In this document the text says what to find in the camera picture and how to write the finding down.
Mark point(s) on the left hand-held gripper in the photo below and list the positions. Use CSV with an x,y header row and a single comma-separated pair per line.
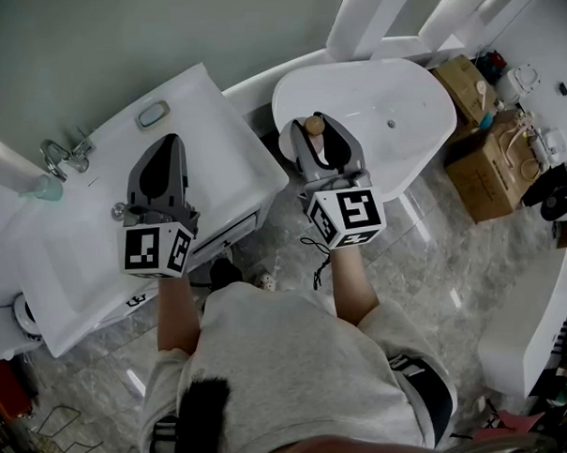
x,y
141,248

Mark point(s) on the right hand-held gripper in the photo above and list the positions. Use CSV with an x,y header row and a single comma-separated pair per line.
x,y
358,213

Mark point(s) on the small pink bottle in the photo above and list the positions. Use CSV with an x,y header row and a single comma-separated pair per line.
x,y
314,124

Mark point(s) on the person's left forearm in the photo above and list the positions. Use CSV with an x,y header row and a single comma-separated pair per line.
x,y
177,314

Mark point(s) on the person's right forearm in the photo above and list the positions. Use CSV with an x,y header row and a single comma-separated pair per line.
x,y
354,288

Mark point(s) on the white vanity sink cabinet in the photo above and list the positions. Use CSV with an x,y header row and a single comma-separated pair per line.
x,y
214,153

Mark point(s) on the grey soap dish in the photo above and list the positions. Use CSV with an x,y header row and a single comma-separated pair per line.
x,y
153,115

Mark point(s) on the white bathtub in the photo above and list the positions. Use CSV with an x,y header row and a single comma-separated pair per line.
x,y
390,99

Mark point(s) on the white vanity drawer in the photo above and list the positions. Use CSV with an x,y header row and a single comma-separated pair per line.
x,y
227,237

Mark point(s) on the chrome faucet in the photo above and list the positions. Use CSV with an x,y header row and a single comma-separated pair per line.
x,y
60,158

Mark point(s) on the person's black trouser leg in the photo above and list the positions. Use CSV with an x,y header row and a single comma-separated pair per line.
x,y
225,272

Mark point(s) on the green translucent cup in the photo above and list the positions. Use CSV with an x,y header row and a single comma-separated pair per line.
x,y
45,189

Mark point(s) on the person's white shoe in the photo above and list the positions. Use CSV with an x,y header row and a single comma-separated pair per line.
x,y
265,281

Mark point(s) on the small cardboard box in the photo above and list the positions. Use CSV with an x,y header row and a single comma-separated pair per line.
x,y
460,86

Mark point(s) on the white framed mirror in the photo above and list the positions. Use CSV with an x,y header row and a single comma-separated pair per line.
x,y
116,40

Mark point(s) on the large cardboard box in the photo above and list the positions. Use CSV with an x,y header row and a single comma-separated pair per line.
x,y
483,179

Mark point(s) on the white round robot vacuum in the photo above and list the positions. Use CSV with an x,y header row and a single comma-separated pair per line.
x,y
24,321

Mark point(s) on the white round-lid appliance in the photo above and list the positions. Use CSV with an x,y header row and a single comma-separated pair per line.
x,y
521,81

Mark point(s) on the white low cabinet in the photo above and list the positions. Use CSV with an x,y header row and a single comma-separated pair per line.
x,y
7,336

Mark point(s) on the person's grey shirt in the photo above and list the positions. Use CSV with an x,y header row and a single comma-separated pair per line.
x,y
294,361

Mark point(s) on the black device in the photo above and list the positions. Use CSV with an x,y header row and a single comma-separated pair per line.
x,y
559,195

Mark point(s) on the red box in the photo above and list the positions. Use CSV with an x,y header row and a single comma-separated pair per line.
x,y
7,390

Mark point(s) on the white rectangular cabinet box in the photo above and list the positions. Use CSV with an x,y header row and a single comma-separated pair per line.
x,y
522,332

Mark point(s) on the pink cloth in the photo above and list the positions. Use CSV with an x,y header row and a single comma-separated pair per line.
x,y
512,424

